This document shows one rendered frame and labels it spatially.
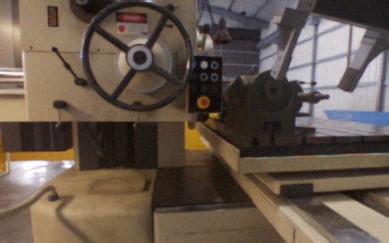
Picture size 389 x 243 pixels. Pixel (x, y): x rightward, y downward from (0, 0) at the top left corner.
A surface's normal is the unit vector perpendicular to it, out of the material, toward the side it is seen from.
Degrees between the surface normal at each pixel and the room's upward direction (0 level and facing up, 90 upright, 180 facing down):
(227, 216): 90
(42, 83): 90
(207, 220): 90
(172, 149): 90
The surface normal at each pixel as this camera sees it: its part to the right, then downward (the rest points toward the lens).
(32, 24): 0.13, 0.11
